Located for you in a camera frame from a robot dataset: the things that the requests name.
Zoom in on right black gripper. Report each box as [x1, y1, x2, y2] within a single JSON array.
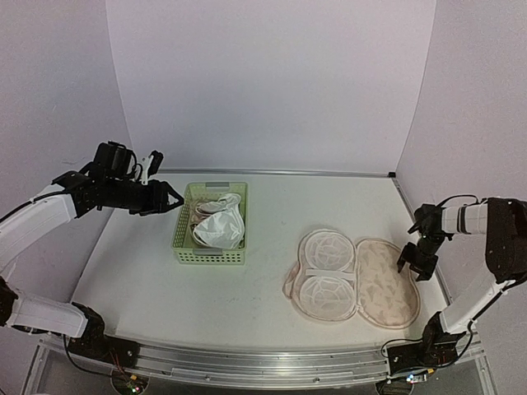
[[397, 235, 445, 282]]

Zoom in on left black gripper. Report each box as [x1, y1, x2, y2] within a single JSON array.
[[105, 178, 184, 216]]

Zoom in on pink bra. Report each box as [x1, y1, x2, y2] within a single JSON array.
[[189, 200, 224, 230]]

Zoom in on green plastic basket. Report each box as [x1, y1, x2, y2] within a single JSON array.
[[172, 182, 249, 266]]

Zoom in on white bra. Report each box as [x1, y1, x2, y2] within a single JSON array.
[[191, 193, 245, 250]]

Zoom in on floral mesh laundry bag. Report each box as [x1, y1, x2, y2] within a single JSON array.
[[282, 229, 421, 330]]

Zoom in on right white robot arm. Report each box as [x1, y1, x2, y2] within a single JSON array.
[[397, 195, 526, 335]]

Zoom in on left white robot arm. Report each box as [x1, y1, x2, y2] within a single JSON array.
[[1, 142, 184, 360]]

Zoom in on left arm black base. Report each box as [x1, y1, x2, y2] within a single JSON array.
[[66, 302, 140, 368]]

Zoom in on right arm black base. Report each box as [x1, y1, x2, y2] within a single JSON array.
[[380, 313, 474, 377]]

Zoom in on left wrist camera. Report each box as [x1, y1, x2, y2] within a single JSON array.
[[138, 151, 164, 185]]

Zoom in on aluminium front rail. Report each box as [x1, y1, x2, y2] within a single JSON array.
[[21, 335, 497, 394]]

